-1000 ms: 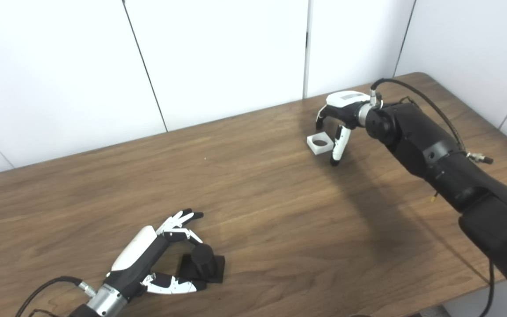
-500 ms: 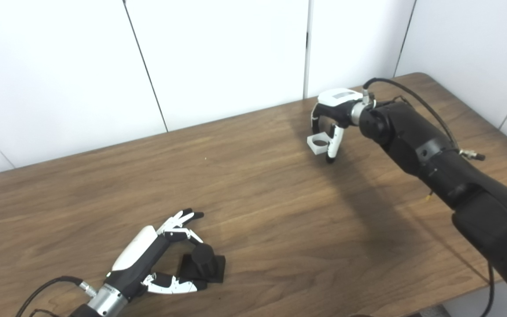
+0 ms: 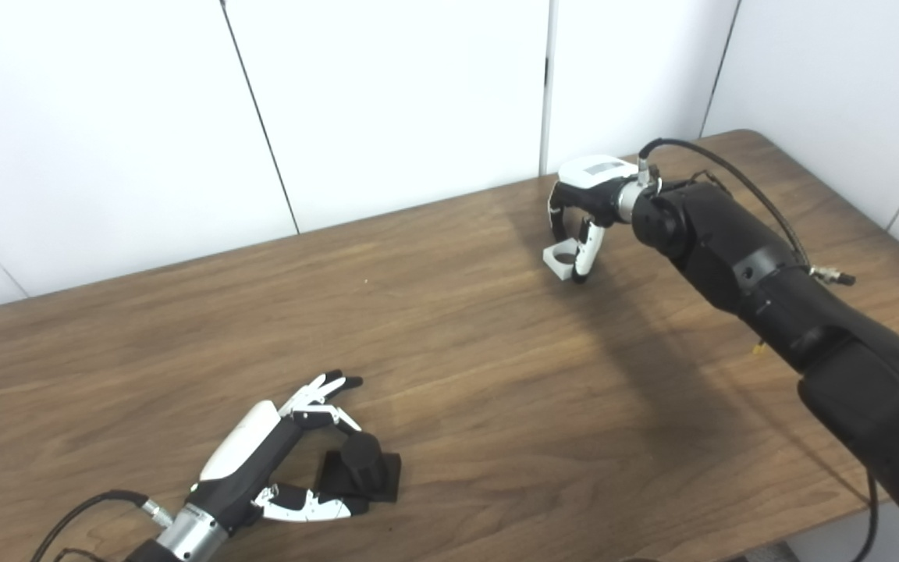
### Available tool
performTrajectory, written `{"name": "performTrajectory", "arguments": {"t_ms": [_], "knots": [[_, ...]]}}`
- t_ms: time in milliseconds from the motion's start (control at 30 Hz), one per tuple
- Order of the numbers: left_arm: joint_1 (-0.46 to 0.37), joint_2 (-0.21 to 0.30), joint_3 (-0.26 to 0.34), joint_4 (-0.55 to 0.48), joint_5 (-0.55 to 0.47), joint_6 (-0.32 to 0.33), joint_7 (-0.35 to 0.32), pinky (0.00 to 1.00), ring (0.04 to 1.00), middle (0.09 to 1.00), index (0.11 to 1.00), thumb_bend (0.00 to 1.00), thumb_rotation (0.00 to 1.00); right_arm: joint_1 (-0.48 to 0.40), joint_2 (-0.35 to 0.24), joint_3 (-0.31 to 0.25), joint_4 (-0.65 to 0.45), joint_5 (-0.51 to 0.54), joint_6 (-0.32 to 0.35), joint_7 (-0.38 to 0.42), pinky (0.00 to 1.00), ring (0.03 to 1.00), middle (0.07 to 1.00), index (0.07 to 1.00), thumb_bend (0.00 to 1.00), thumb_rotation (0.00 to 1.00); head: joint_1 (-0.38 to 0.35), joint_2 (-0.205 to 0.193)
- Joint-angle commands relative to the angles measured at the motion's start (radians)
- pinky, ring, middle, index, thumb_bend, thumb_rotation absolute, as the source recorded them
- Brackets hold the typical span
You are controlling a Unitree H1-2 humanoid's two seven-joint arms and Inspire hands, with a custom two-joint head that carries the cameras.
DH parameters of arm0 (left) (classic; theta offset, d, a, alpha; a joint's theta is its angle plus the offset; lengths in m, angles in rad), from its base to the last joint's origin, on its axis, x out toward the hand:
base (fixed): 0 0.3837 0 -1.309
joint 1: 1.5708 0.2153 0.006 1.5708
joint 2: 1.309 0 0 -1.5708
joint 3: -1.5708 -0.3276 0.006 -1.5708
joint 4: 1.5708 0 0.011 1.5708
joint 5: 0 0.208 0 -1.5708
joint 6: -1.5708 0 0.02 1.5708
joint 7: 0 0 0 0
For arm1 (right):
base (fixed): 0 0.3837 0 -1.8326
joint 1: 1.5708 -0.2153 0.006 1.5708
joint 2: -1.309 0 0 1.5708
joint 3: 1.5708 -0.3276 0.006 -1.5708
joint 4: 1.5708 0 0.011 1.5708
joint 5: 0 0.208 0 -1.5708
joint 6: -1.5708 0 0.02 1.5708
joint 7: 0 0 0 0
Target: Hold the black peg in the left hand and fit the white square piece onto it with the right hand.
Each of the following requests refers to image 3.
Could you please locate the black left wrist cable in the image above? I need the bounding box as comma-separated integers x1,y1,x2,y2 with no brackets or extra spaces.
30,489,174,562

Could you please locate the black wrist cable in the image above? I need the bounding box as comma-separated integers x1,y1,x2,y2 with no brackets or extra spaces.
30,489,174,562
637,138,879,562

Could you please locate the white square piece with hole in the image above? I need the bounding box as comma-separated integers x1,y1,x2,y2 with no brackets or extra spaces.
542,240,585,279

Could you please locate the black and white left hand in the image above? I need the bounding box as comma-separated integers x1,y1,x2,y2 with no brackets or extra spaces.
188,371,370,539

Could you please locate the black peg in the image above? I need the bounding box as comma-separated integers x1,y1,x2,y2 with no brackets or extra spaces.
315,432,403,503

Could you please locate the black and white right hand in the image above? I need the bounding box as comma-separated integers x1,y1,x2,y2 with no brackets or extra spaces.
547,155,641,284

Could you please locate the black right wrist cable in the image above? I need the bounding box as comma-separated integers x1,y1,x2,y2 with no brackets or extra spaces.
637,138,879,562

